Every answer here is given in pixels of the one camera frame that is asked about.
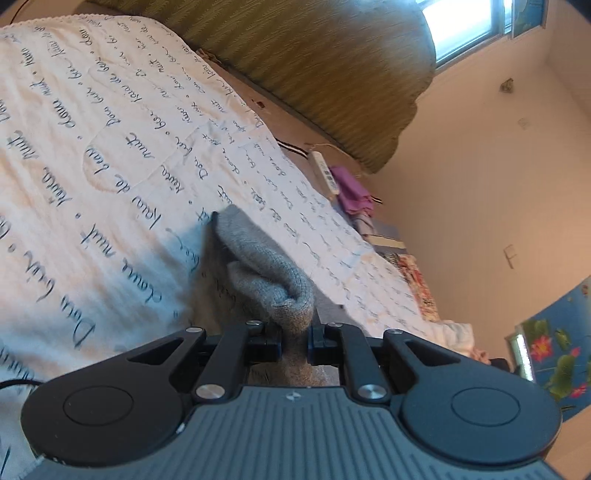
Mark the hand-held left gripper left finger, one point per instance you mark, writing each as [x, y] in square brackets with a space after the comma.
[268, 344]

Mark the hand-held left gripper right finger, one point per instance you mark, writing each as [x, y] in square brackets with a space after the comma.
[318, 345]

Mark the grey sweater with navy sleeves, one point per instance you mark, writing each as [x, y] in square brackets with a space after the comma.
[263, 267]

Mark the red floral print cloth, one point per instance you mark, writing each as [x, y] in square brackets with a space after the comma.
[418, 286]

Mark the striped cloth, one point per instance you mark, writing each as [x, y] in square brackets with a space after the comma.
[381, 233]

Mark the white garment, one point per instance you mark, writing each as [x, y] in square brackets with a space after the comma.
[459, 339]

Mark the purple cloth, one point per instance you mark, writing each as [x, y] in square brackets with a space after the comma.
[353, 191]

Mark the pink garment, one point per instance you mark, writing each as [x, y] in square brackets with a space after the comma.
[480, 356]

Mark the white power strip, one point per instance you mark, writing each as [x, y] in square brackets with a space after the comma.
[324, 173]

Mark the blue floral cloth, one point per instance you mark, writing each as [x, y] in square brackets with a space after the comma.
[558, 350]

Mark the olive woven headboard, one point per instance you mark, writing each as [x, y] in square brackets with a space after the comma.
[300, 60]

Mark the white quilt with script print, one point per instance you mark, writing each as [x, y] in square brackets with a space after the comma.
[92, 115]

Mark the window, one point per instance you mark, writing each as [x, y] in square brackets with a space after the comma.
[461, 27]

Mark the wall hook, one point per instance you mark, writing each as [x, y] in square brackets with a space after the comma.
[508, 86]

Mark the blue wall poster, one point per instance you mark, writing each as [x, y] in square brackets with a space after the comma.
[528, 16]

